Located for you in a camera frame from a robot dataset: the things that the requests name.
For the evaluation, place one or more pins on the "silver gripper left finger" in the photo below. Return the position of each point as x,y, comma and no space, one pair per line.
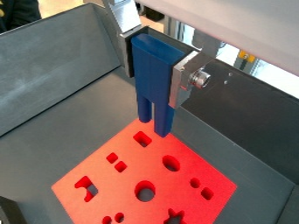
124,17

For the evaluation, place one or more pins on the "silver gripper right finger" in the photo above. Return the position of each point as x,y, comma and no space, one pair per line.
187,72

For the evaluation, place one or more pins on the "blue square-circle peg object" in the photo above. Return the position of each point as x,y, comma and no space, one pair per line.
154,60

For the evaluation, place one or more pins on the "person in dark clothing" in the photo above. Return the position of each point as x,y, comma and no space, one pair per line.
17,13

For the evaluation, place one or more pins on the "grey metal tray bin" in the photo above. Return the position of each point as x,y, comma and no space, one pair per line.
64,104

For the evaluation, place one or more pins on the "red insertion block with holes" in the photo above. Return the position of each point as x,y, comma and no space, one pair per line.
143,179

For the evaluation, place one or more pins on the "black curved holder block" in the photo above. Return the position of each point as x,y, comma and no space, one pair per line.
11,213

